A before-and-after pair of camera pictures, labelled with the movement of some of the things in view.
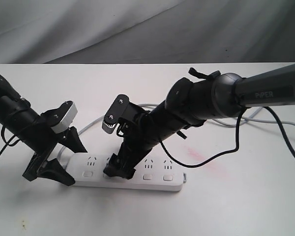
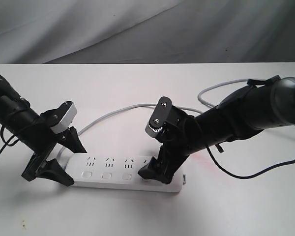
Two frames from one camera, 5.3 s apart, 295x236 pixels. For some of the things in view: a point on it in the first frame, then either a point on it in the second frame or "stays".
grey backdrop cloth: (32, 32) stays
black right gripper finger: (127, 170) to (170, 166)
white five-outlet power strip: (152, 173) stays
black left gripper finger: (73, 142) stays
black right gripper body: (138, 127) to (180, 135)
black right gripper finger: (113, 167) to (153, 170)
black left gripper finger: (53, 170) stays
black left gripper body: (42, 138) stays
